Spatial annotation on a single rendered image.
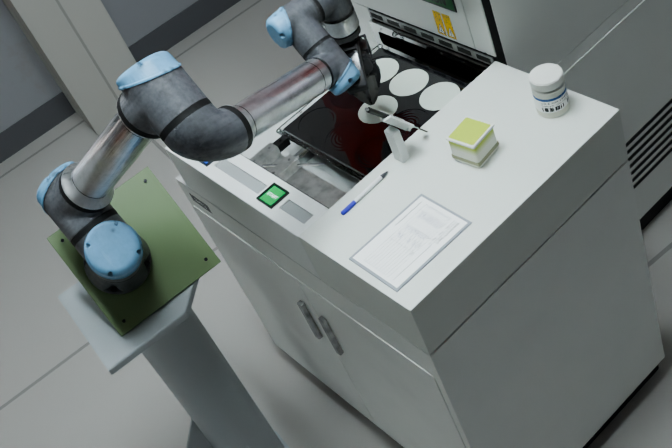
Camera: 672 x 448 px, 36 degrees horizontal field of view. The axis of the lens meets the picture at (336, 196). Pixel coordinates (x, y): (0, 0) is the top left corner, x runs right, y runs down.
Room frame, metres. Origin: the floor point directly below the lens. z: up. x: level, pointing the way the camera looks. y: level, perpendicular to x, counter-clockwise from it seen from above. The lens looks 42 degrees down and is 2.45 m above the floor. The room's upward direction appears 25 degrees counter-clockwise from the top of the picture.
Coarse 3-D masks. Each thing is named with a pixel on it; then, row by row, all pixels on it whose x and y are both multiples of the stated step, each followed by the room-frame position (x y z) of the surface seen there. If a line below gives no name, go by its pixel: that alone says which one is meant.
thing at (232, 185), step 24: (192, 168) 2.00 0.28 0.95; (216, 168) 1.95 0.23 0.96; (240, 168) 1.91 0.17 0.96; (216, 192) 1.93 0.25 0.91; (240, 192) 1.83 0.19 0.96; (240, 216) 1.87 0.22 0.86; (264, 216) 1.73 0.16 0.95; (288, 216) 1.69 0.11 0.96; (312, 216) 1.65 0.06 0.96; (288, 240) 1.67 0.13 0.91; (312, 264) 1.61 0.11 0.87
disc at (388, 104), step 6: (378, 96) 2.02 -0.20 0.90; (384, 96) 2.01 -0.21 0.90; (390, 96) 2.00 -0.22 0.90; (378, 102) 1.99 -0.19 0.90; (384, 102) 1.98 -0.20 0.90; (390, 102) 1.98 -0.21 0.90; (396, 102) 1.97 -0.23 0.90; (360, 108) 2.00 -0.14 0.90; (378, 108) 1.97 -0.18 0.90; (384, 108) 1.96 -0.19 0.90; (390, 108) 1.95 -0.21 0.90; (396, 108) 1.94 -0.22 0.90; (360, 114) 1.98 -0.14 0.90; (366, 114) 1.97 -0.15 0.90; (372, 114) 1.96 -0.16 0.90; (366, 120) 1.95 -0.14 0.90; (372, 120) 1.94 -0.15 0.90; (378, 120) 1.93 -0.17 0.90
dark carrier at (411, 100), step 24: (432, 72) 2.01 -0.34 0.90; (336, 96) 2.09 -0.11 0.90; (408, 96) 1.97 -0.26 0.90; (312, 120) 2.04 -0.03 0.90; (336, 120) 2.00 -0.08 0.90; (360, 120) 1.96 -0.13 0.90; (408, 120) 1.89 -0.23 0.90; (312, 144) 1.95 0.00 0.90; (336, 144) 1.92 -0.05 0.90; (360, 144) 1.88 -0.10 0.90; (384, 144) 1.84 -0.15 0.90; (360, 168) 1.80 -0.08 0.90
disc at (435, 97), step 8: (432, 88) 1.96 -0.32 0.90; (440, 88) 1.94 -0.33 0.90; (448, 88) 1.93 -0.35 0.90; (456, 88) 1.92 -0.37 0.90; (424, 96) 1.94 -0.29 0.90; (432, 96) 1.93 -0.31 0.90; (440, 96) 1.92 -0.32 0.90; (448, 96) 1.90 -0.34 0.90; (424, 104) 1.91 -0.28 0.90; (432, 104) 1.90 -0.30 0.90; (440, 104) 1.89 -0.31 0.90
